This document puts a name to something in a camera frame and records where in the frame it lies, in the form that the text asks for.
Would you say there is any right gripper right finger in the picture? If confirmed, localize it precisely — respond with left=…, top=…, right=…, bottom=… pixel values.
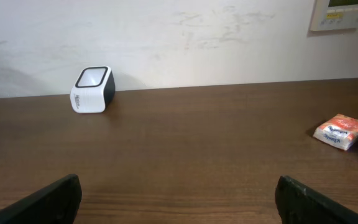
left=275, top=176, right=358, bottom=224

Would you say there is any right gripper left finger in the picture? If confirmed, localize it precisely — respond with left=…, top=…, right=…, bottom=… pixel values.
left=0, top=174, right=82, bottom=224

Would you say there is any orange snack packet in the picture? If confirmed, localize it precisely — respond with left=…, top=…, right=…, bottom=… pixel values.
left=313, top=114, right=358, bottom=151

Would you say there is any beige wall control panel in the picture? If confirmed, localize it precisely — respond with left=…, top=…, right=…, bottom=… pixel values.
left=310, top=0, right=358, bottom=32

